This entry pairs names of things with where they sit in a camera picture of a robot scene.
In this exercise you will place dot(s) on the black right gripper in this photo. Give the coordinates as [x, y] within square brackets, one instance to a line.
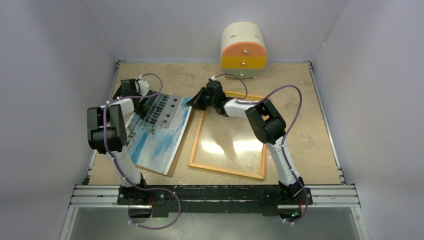
[196, 101]

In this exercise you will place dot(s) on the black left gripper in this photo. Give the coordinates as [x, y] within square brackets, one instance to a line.
[142, 102]

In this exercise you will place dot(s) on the yellow wooden picture frame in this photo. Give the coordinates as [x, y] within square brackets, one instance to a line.
[195, 145]

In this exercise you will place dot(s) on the building and sky photo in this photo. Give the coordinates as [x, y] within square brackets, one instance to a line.
[162, 113]

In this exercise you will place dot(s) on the clear plastic sheet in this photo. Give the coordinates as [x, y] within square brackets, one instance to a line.
[232, 139]

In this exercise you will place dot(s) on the brown backing board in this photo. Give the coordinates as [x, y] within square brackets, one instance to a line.
[159, 152]

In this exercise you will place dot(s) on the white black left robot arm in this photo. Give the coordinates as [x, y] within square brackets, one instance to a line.
[107, 132]

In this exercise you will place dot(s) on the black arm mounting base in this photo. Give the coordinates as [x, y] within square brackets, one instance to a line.
[267, 200]

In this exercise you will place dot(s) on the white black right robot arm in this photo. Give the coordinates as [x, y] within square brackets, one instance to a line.
[268, 129]

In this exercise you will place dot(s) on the round pastel drawer cabinet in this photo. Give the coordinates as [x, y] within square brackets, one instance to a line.
[243, 52]

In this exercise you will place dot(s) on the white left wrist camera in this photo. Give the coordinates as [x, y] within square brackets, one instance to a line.
[143, 86]

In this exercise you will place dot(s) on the aluminium rail frame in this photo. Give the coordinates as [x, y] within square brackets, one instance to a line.
[227, 183]

